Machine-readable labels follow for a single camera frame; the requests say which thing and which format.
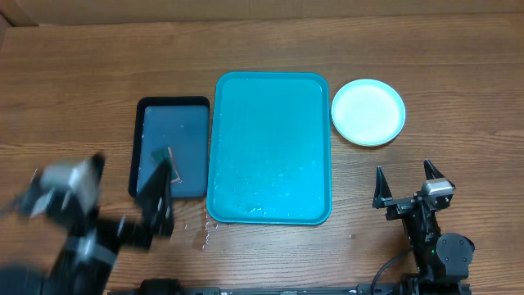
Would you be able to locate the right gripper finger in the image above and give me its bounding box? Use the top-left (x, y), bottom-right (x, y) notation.
top-left (423, 159), bottom-right (455, 187)
top-left (373, 166), bottom-right (393, 208)

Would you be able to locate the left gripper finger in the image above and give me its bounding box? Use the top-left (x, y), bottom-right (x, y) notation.
top-left (88, 152), bottom-right (106, 188)
top-left (136, 160), bottom-right (174, 237)

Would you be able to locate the green scrubbing sponge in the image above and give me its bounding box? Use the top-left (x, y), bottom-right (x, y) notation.
top-left (151, 147), bottom-right (181, 184)

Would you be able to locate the light blue plate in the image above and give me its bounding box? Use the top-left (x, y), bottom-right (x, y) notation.
top-left (331, 79), bottom-right (406, 147)

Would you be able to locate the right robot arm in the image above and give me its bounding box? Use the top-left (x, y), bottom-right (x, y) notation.
top-left (369, 159), bottom-right (475, 295)

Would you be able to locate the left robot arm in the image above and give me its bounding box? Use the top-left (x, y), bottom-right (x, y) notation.
top-left (1, 153), bottom-right (174, 294)

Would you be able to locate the black plastic tray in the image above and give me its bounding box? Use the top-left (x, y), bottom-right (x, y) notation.
top-left (128, 96), bottom-right (210, 199)

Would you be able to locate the teal plastic tray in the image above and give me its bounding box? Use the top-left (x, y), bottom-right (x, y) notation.
top-left (206, 71), bottom-right (332, 225)

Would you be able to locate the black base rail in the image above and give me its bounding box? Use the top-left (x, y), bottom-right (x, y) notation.
top-left (109, 279), bottom-right (472, 295)

